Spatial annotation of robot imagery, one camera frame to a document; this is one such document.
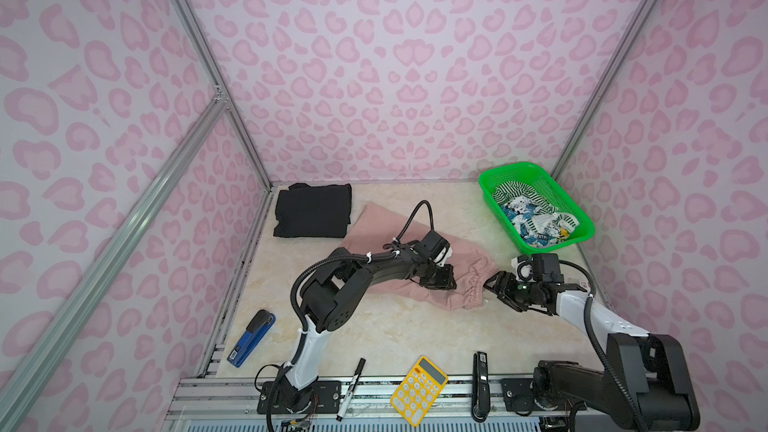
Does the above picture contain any pink garment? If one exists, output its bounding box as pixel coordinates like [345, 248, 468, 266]
[340, 202, 499, 311]

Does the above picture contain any black shirt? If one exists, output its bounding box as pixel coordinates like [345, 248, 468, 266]
[273, 183, 352, 239]

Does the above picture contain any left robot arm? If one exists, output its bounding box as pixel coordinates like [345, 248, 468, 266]
[273, 236, 457, 412]

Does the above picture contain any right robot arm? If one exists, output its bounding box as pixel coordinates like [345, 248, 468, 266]
[484, 271, 701, 431]

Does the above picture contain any green plastic laundry basket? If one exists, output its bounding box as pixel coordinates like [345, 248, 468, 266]
[478, 162, 595, 254]

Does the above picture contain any blue white printed garment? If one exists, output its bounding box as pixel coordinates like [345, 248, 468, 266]
[501, 196, 580, 248]

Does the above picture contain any striped patterned garment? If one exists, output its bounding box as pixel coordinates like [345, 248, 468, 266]
[492, 181, 580, 237]

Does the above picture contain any black marker pen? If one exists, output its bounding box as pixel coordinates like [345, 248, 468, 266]
[336, 358, 366, 422]

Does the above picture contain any black stapler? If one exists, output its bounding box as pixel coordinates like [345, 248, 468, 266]
[471, 351, 491, 423]

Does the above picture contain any yellow calculator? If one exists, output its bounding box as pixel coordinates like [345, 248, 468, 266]
[390, 356, 449, 427]

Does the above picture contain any blue stapler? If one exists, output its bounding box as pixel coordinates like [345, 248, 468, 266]
[227, 309, 276, 368]

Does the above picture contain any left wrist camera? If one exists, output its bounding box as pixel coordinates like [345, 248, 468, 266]
[413, 230, 452, 267]

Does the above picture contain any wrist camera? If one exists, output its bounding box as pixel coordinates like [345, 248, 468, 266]
[513, 253, 564, 283]
[413, 230, 452, 267]

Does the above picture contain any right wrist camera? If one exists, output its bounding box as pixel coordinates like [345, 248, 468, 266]
[513, 253, 564, 283]

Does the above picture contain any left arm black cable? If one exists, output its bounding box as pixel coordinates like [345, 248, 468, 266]
[263, 199, 434, 432]

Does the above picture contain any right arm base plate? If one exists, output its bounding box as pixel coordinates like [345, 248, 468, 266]
[500, 377, 536, 417]

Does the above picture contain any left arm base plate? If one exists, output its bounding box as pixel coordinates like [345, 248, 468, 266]
[257, 379, 342, 415]

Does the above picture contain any aluminium mounting rail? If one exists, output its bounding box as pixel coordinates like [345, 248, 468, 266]
[161, 371, 682, 432]

